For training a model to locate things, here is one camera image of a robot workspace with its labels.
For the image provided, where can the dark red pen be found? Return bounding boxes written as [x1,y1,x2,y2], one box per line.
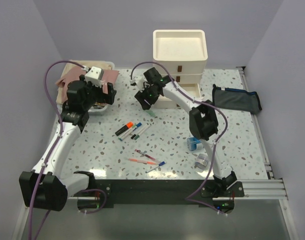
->
[134,149,160,163]

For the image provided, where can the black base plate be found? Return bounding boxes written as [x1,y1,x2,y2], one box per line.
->
[66,178,245,210]

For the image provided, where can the orange black highlighter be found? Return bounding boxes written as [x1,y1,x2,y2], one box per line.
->
[115,121,134,136]

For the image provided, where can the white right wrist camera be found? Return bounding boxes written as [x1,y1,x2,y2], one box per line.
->
[130,77,145,92]

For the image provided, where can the dark green cap marker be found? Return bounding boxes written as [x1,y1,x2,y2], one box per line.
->
[133,124,151,140]

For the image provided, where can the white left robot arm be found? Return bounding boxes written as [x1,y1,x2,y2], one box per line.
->
[19,75,117,212]

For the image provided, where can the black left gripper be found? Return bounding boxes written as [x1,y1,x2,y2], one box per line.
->
[79,75,116,111]

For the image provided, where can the aluminium frame rail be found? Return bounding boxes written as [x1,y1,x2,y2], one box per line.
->
[24,176,290,200]

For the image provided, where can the pink printed t-shirt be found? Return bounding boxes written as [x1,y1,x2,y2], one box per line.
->
[55,66,119,88]

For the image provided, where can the black cap white marker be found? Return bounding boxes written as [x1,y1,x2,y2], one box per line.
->
[130,123,150,140]

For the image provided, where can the grey pencil pouch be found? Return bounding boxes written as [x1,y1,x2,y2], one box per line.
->
[212,84,262,115]

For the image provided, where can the white laundry tray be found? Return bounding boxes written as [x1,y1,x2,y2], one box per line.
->
[56,59,116,115]

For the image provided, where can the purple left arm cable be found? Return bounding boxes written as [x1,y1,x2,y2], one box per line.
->
[27,59,108,240]

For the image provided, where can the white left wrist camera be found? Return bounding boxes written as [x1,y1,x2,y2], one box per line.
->
[84,66,104,87]

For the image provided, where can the blue cap white marker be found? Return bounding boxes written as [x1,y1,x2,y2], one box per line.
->
[119,122,142,141]

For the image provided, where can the green cap white marker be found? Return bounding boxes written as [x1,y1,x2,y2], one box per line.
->
[118,124,137,139]

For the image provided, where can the blue cap ballpoint pen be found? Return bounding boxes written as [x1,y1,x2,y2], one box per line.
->
[145,161,166,174]

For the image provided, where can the cream drawer organizer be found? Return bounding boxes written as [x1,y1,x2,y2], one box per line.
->
[152,29,208,98]

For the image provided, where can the clear tape roll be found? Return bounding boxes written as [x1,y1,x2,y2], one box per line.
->
[194,153,209,170]

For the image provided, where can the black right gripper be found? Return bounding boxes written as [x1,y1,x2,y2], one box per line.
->
[135,83,160,111]

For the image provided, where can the orange pen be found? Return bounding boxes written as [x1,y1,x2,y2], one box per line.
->
[128,158,157,165]

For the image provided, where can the blue label can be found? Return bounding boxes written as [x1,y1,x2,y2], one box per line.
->
[186,137,204,151]

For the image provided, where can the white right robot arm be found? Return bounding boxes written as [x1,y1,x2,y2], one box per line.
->
[130,67,237,197]

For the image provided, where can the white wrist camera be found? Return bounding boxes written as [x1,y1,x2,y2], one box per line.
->
[130,77,145,92]
[84,66,104,87]

